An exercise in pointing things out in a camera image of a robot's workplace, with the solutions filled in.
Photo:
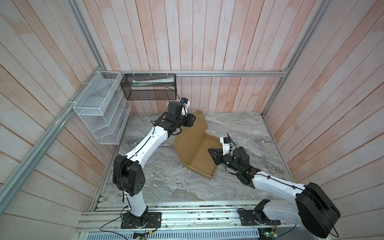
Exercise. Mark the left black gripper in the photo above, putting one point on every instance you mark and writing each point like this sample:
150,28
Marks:
190,122

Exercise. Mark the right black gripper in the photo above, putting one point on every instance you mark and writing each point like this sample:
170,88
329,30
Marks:
219,155

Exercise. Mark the brown cardboard box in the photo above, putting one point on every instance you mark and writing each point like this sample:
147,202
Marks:
192,147

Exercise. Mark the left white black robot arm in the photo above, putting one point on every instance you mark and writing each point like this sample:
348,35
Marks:
128,170

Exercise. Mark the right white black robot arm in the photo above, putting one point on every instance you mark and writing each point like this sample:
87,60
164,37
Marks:
308,205

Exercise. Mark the white paper in basket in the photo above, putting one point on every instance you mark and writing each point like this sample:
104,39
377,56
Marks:
164,82

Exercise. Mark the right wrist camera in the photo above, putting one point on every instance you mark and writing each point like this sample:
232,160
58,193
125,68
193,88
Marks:
226,145

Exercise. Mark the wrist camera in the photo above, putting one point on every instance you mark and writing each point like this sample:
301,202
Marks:
226,145
185,106

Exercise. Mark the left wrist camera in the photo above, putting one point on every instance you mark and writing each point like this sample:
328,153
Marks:
185,106

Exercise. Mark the aluminium frame rail front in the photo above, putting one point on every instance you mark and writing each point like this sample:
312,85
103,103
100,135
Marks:
175,215

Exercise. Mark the black wire mesh basket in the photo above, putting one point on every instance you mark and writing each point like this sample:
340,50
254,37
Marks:
150,93

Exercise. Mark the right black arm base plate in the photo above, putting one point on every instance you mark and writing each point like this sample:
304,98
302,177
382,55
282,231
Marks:
255,218

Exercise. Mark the white wire mesh shelf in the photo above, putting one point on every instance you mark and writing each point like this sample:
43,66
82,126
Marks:
102,108

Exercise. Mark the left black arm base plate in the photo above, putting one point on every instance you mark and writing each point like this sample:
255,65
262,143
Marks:
147,220

